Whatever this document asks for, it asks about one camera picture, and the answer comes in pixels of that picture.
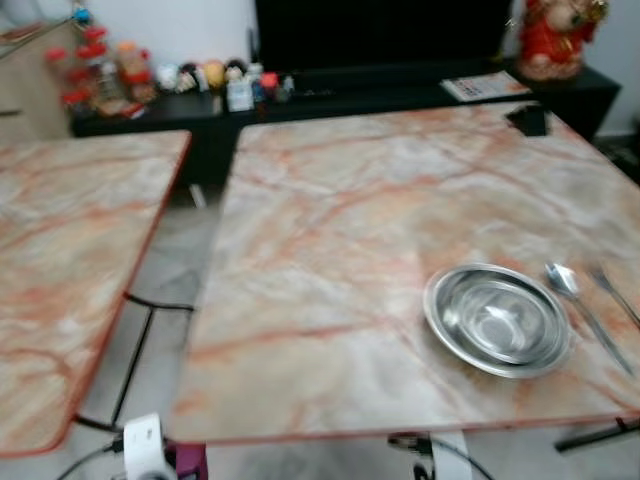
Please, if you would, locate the black low tv cabinet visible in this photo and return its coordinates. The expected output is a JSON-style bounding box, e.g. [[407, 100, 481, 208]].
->
[[70, 64, 622, 188]]

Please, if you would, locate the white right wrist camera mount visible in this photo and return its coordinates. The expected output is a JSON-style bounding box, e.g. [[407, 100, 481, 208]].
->
[[430, 432, 473, 480]]

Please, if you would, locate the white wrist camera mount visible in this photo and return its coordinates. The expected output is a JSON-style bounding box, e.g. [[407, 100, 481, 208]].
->
[[121, 413, 167, 480], [430, 432, 473, 480]]

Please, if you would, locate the stainless steel fork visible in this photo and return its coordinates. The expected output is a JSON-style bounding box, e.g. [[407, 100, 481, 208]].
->
[[589, 265, 640, 327]]

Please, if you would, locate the black television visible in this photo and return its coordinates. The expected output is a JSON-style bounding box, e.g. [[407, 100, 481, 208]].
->
[[253, 0, 517, 73]]

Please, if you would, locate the printed booklet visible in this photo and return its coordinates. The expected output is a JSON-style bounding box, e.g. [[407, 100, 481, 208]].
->
[[440, 71, 532, 103]]

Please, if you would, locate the small white box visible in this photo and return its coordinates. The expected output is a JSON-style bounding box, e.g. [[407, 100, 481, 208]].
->
[[226, 78, 255, 113]]

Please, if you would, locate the small dark doll figurine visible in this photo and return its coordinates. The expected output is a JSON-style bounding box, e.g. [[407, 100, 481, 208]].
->
[[178, 62, 203, 94]]

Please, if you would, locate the orange doll figurine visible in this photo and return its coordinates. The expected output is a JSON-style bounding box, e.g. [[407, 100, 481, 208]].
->
[[112, 40, 159, 105]]

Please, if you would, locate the black metal table foot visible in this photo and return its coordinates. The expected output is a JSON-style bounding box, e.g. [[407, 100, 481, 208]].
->
[[554, 417, 640, 452]]

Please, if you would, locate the beige wooden cabinet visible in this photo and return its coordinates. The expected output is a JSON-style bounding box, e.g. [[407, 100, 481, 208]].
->
[[0, 20, 87, 142]]

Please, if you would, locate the small yellow doll figurine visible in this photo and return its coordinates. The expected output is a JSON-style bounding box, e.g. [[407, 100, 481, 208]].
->
[[203, 60, 228, 90]]

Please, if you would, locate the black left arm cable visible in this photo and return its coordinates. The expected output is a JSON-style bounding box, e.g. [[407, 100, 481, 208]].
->
[[54, 438, 125, 480]]

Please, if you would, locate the black metal table frame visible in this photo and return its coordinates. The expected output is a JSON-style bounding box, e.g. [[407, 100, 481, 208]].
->
[[74, 289, 197, 433]]

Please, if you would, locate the small white doll figurine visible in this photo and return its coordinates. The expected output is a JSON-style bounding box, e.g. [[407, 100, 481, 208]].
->
[[156, 64, 182, 94]]

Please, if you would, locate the purple stool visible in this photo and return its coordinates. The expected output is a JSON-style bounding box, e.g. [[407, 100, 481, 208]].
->
[[164, 443, 210, 480]]

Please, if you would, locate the red hanging lantern ornament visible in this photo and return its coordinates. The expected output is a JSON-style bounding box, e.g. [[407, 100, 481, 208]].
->
[[44, 0, 113, 113]]

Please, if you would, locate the stainless steel spoon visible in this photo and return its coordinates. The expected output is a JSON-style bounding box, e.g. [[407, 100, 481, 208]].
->
[[545, 262, 635, 377]]

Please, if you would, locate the round stainless steel bowl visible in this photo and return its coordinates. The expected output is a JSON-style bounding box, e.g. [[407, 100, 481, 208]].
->
[[423, 264, 573, 379]]

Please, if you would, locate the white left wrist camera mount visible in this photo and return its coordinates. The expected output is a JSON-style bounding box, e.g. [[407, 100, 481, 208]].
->
[[121, 413, 167, 480]]

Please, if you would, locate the big red fortune god figurine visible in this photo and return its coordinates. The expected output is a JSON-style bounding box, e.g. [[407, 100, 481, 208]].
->
[[514, 0, 610, 82]]

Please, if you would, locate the small black box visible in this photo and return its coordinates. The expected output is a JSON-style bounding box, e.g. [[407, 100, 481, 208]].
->
[[506, 103, 550, 138]]

